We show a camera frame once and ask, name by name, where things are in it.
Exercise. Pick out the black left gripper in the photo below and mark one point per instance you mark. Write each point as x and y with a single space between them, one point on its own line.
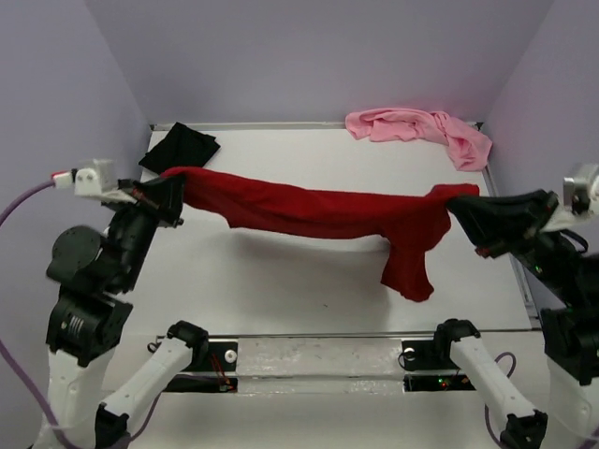
166 194

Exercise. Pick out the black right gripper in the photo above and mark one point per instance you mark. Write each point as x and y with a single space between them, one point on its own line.
500 218

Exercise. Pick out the red t shirt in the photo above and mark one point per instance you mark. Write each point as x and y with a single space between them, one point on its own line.
412 225

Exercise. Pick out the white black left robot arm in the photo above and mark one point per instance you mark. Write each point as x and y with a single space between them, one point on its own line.
86 324

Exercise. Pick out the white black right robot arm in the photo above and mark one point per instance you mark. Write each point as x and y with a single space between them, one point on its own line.
571 347

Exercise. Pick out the black folded t shirt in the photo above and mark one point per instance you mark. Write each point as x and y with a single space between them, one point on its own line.
181 147

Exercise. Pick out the pink t shirt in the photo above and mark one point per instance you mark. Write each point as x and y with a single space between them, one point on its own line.
467 148

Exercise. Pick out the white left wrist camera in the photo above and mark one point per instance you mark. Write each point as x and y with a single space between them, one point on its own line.
94 178

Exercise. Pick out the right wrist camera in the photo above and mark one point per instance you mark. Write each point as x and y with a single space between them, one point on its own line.
582 189

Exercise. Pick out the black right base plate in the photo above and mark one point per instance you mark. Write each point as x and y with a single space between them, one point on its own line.
424 371

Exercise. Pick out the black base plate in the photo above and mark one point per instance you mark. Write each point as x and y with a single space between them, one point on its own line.
424 371
216 373

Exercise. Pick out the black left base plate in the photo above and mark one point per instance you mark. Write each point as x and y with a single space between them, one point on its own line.
216 373

